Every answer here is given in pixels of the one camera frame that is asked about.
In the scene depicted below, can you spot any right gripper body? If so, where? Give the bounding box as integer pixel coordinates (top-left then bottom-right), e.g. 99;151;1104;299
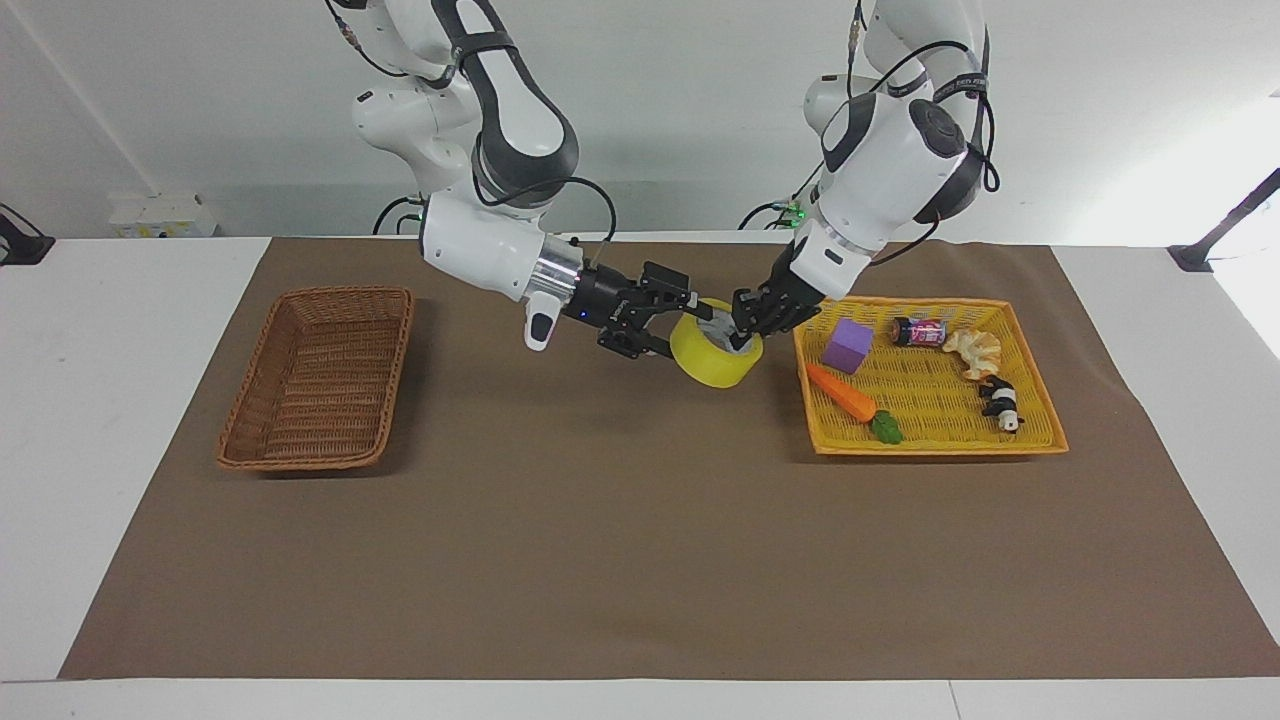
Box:
572;263;647;337

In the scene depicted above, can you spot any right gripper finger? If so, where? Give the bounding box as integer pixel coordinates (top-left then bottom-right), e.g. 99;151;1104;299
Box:
598;321;675;361
628;261;714;320

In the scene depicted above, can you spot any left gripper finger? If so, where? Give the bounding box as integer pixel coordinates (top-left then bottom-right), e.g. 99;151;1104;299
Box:
760;298;809;338
731;286;769;353

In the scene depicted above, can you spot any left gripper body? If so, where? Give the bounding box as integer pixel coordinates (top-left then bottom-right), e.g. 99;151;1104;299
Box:
763;250;825;323

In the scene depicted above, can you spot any yellow tape roll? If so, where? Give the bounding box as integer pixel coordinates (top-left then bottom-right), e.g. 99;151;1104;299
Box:
669;297;765;390

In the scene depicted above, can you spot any yellow wicker basket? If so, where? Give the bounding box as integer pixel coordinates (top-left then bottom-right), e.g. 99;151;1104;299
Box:
792;296;1070;458

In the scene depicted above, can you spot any brown wicker basket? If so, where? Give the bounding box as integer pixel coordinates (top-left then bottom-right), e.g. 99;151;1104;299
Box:
216;286;415;472

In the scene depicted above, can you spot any purple cube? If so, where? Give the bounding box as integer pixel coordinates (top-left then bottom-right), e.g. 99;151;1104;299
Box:
823;317;875;376

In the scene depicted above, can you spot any orange toy carrot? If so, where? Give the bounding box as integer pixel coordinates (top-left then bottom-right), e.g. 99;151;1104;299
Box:
805;361;905;446

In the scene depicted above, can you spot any small red can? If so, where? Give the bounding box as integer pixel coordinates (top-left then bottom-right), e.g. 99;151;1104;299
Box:
890;316;949;350

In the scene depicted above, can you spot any cream toy pastry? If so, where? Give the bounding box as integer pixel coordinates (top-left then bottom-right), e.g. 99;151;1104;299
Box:
942;327;1004;382

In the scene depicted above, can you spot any black and white panda toy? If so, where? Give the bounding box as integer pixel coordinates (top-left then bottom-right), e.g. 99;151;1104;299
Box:
978;377;1025;435

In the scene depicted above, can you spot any black stand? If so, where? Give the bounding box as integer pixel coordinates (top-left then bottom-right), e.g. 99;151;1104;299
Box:
1167;167;1280;274
0;202;57;267

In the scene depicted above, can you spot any white box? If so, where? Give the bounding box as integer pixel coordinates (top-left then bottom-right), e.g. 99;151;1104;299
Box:
107;192;219;240

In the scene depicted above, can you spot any black cable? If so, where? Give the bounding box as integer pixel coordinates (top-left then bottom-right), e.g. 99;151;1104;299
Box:
848;0;1002;268
738;160;827;232
474;176;619;273
372;194;429;237

